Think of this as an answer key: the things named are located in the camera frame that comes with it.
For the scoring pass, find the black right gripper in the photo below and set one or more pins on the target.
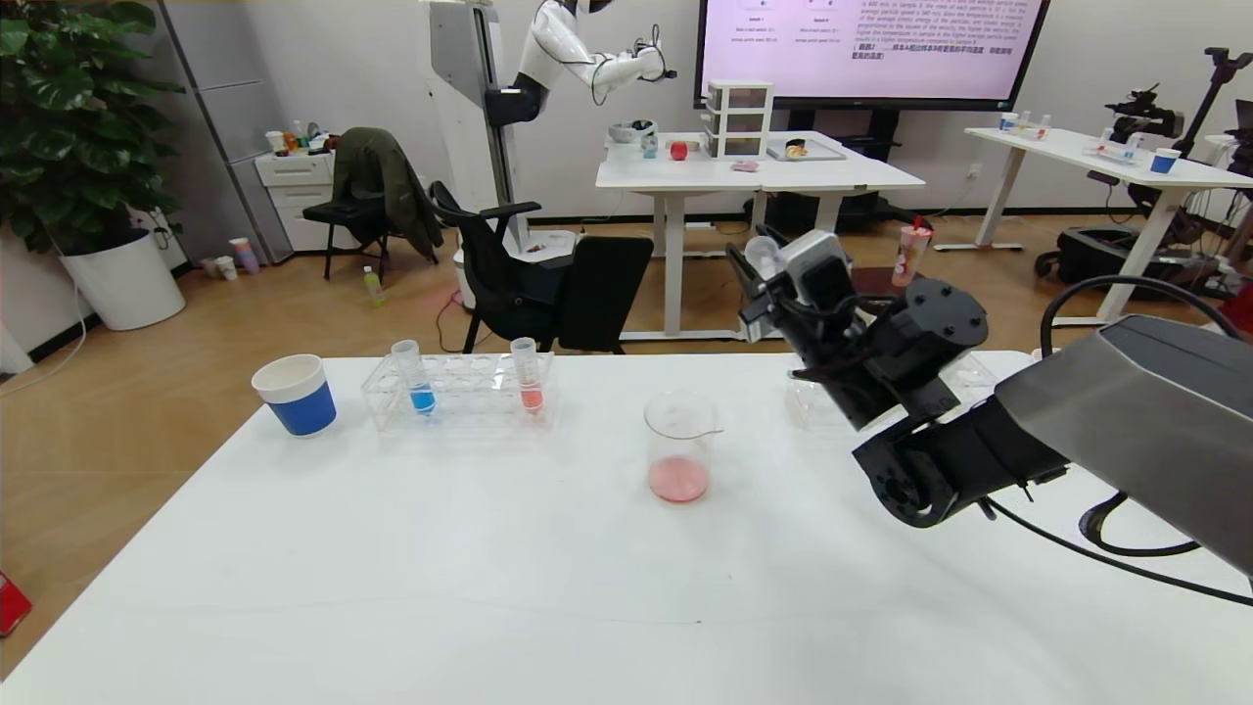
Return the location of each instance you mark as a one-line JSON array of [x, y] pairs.
[[755, 297]]

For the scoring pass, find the test tube with red pigment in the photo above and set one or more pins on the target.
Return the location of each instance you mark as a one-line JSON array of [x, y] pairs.
[[531, 397], [764, 257]]

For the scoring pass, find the test tube with blue pigment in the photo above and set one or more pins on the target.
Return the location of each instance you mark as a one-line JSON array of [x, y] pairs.
[[421, 399]]

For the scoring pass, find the black desktop robot arm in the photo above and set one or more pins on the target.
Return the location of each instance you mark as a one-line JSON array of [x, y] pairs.
[[1145, 117]]

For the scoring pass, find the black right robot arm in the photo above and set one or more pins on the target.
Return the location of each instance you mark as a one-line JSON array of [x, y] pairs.
[[1126, 411]]

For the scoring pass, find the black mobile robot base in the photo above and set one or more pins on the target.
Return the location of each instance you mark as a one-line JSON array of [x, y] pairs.
[[1106, 259]]

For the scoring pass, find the clear acrylic test tube rack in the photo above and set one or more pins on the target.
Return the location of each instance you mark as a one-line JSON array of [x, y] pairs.
[[812, 401], [470, 392]]

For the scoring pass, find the clear glass beaker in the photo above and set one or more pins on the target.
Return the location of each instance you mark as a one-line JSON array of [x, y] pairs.
[[678, 480]]

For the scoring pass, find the white height adjustable desk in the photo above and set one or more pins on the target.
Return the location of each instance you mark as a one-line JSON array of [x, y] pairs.
[[1126, 171], [783, 176]]

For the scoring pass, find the grey tray with food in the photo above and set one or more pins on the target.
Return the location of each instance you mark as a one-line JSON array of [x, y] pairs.
[[817, 153]]

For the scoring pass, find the brown stool with cream legs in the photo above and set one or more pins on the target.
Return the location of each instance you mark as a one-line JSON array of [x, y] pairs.
[[874, 282]]

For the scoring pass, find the white mini drawer organizer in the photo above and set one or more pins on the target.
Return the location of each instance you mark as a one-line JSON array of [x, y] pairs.
[[739, 122]]

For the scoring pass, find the pink drink cup with straw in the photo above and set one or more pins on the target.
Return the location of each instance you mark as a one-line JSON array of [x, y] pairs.
[[908, 259]]

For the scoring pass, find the black padded chair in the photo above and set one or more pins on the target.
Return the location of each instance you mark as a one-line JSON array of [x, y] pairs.
[[607, 294]]

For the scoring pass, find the black display stand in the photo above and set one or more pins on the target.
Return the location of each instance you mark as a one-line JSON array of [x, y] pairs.
[[871, 127]]

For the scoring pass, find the grey bowl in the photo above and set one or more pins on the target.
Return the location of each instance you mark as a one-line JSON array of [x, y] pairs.
[[626, 133]]

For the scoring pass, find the black office chair with armrests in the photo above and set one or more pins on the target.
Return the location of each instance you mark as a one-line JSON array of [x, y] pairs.
[[499, 284]]

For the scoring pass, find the white humanoid robot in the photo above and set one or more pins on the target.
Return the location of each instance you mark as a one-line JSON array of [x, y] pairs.
[[558, 49]]

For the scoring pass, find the white grey robot column stand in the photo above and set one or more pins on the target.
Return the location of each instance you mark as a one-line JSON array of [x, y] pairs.
[[460, 98]]

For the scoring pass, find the dark green jacket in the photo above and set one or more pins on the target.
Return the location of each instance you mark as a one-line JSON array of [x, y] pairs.
[[382, 186]]

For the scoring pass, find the green drink bottle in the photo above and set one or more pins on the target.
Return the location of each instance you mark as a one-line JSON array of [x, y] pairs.
[[373, 289]]

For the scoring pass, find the black folding chair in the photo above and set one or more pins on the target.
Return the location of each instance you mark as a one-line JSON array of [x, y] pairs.
[[333, 211]]

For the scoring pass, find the white drawer cabinet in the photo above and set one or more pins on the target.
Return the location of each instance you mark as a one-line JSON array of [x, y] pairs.
[[294, 196]]

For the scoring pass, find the blue and white paper cup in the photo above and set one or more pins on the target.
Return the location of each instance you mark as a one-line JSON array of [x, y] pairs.
[[301, 406]]

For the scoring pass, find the black tripod stand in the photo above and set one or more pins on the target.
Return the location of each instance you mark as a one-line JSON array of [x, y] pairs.
[[1214, 88]]

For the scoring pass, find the purple cup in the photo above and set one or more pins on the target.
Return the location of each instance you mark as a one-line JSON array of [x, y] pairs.
[[245, 257]]

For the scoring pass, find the small white cup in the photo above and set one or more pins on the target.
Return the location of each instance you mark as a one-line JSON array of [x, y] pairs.
[[226, 269]]

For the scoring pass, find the tall grey metal cabinet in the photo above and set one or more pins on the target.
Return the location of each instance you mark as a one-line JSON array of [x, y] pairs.
[[225, 98]]

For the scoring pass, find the white plant pot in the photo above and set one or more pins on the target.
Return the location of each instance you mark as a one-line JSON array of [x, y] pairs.
[[127, 289]]

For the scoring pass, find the large green leafy plant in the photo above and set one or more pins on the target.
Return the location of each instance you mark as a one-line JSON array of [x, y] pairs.
[[69, 127]]

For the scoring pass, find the red box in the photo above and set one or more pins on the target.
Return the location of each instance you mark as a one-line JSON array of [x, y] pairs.
[[14, 607]]

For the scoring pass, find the white grey right wrist camera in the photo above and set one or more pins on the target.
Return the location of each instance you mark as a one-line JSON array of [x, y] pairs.
[[817, 269]]

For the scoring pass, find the large wall display screen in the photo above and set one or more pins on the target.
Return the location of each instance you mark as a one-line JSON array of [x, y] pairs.
[[930, 78]]

